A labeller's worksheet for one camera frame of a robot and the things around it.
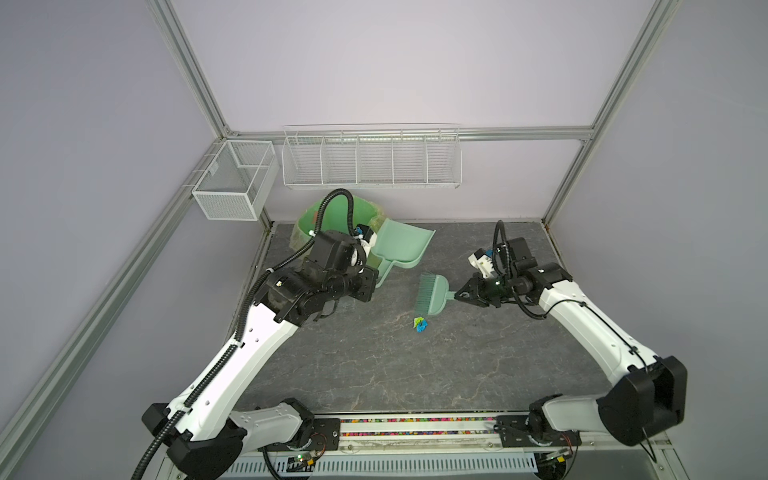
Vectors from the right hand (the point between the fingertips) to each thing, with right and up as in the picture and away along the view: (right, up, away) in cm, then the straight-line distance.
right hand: (458, 299), depth 78 cm
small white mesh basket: (-70, +37, +23) cm, 83 cm away
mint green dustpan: (-15, +15, -2) cm, 21 cm away
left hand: (-21, +6, -11) cm, 25 cm away
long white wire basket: (-25, +46, +26) cm, 58 cm away
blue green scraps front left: (-9, -10, +14) cm, 20 cm away
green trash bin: (-38, +24, +26) cm, 52 cm away
